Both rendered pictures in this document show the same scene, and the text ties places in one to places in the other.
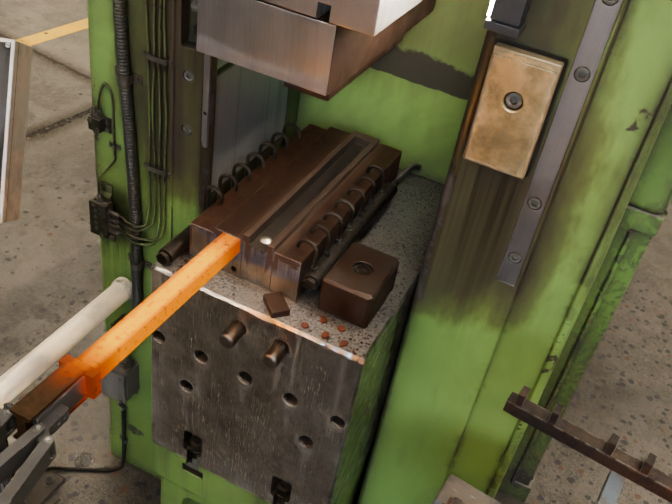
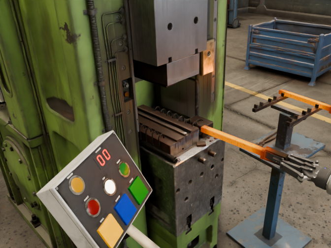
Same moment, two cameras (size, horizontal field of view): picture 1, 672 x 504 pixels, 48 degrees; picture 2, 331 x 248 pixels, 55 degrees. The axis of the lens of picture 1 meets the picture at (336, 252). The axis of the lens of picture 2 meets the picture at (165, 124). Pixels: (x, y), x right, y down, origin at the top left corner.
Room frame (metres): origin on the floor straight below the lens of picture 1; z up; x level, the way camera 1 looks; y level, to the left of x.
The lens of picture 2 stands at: (0.41, 1.33, 1.75)
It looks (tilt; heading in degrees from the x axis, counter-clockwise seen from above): 28 degrees down; 298
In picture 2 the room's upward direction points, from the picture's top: 3 degrees counter-clockwise
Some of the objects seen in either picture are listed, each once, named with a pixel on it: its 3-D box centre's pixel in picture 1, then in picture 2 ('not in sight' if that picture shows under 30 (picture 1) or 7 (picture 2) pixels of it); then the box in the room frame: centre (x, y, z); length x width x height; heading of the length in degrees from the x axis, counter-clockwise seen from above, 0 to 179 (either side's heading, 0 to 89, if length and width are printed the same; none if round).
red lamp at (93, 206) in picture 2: not in sight; (93, 207); (0.95, 0.79, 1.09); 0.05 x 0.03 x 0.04; 71
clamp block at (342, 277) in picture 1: (359, 283); (199, 126); (0.93, -0.05, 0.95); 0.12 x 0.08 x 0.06; 161
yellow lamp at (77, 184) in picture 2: not in sight; (77, 185); (0.99, 0.80, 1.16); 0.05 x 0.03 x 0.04; 71
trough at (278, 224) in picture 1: (319, 184); (158, 119); (1.12, 0.05, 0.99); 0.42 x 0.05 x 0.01; 161
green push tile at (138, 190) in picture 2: not in sight; (137, 190); (0.92, 0.59, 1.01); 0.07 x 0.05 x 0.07; 96
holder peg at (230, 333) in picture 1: (232, 334); (202, 160); (0.84, 0.14, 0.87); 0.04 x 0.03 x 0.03; 161
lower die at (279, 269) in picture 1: (304, 196); (155, 127); (1.13, 0.07, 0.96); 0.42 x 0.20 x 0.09; 161
